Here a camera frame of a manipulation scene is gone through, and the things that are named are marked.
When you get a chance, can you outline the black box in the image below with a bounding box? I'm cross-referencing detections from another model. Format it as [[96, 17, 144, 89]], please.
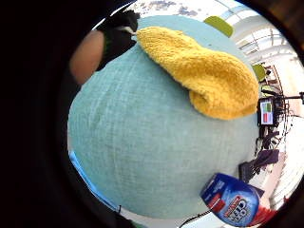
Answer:
[[237, 161, 265, 186]]

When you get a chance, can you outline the black camera stand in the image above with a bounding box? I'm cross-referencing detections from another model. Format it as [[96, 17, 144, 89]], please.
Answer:
[[261, 89, 304, 107]]

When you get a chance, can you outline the green chair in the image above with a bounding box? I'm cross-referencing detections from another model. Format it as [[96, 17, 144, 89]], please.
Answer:
[[252, 63, 267, 83], [203, 15, 235, 38]]

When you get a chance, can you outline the dark purple bag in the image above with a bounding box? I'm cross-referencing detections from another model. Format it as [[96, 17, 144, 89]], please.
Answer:
[[252, 148, 281, 174]]

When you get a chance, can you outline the computer monitor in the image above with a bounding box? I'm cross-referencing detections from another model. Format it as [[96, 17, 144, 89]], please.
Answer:
[[257, 97, 276, 126]]

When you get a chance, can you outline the yellow terry cloth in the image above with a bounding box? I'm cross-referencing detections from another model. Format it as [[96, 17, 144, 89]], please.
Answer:
[[136, 26, 260, 121]]

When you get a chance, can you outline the blue detergent packet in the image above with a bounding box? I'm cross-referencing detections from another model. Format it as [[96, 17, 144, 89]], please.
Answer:
[[199, 172, 277, 228]]

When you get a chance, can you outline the black cable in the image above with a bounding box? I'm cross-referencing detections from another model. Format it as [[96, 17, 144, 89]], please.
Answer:
[[179, 208, 214, 228]]

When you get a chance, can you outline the teal woven table cover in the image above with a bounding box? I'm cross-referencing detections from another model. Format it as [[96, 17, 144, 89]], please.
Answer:
[[66, 14, 260, 219]]

